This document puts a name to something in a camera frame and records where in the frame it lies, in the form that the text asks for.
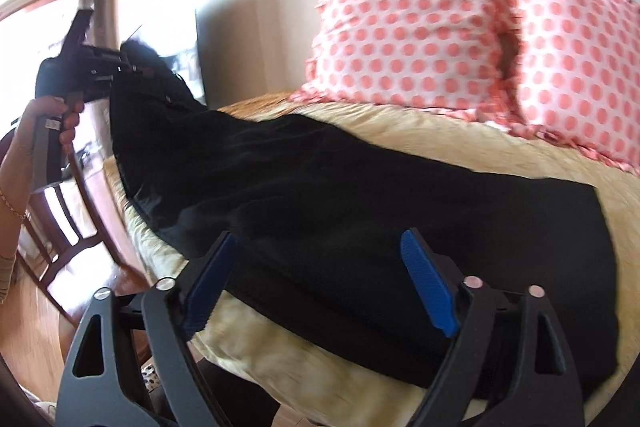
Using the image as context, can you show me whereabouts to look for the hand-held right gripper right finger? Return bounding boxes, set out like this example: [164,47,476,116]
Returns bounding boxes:
[399,228,585,427]

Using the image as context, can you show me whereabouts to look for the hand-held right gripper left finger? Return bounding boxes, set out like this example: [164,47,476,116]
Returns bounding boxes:
[54,231,239,427]

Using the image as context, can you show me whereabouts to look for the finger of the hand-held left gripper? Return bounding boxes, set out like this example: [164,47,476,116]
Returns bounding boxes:
[117,46,157,78]

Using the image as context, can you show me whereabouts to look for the black pants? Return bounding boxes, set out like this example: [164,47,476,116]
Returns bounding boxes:
[107,38,621,400]

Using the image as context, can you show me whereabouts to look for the person's left forearm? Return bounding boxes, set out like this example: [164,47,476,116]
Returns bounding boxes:
[0,147,32,304]

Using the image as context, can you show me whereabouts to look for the person's left hand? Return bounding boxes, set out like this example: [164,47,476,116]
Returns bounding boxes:
[12,96,86,190]

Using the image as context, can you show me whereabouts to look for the dark cloth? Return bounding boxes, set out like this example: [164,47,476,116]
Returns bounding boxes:
[145,354,283,427]

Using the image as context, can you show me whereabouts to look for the yellow patterned blanket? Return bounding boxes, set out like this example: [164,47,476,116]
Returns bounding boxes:
[102,92,640,427]

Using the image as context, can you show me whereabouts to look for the wooden chair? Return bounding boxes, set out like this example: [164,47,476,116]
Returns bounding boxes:
[17,142,108,330]

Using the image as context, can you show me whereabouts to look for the large pink polka dot pillow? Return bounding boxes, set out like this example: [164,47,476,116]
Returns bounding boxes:
[290,0,531,125]

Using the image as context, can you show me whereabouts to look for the small pink polka dot pillow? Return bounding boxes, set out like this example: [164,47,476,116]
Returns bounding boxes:
[492,0,640,172]

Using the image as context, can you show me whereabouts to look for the gold bracelet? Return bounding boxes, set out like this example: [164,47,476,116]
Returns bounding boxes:
[0,188,27,222]

